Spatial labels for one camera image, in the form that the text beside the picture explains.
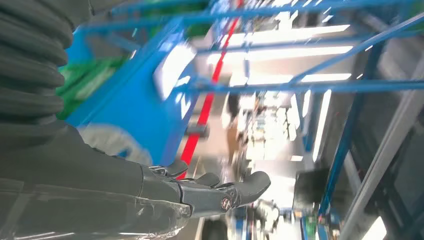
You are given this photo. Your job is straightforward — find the blue metal shelf rack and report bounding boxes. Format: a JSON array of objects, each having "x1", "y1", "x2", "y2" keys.
[
  {"x1": 316, "y1": 13, "x2": 424, "y2": 240},
  {"x1": 64, "y1": 0, "x2": 424, "y2": 167}
]

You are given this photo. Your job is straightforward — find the green plastic crate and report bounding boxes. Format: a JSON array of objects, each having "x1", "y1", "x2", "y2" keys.
[{"x1": 56, "y1": 56, "x2": 128, "y2": 120}]

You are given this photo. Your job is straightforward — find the red barrier belt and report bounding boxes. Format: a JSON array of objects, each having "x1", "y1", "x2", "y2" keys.
[{"x1": 177, "y1": 0, "x2": 244, "y2": 180}]

